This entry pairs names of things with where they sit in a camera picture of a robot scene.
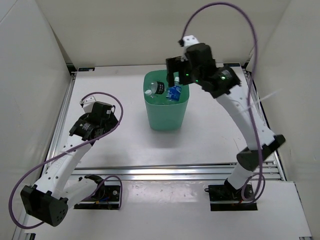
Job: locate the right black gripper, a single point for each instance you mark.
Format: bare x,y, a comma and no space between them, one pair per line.
174,65

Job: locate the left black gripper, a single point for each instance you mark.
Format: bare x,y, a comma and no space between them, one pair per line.
111,122

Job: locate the blue label clear bottle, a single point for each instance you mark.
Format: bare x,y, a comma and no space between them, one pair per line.
173,93

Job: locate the black label clear bottle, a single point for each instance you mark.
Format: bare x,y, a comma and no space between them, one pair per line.
161,88

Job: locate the clear bottle white cap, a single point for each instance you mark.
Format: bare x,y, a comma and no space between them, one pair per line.
151,89

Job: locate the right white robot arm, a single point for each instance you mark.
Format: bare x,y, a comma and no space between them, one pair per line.
228,90

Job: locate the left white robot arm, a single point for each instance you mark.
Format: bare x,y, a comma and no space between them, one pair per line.
49,198

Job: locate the green plastic bin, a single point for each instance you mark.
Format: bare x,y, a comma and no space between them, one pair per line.
164,115

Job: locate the white zip tie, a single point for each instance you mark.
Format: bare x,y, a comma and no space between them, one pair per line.
250,106

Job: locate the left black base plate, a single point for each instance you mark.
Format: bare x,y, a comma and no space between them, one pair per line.
107,197

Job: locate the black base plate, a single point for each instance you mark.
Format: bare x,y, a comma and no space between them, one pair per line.
107,197
223,200

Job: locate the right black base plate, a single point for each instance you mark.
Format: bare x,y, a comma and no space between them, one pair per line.
223,200

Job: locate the aluminium frame rail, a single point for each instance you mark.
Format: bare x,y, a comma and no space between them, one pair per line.
202,172

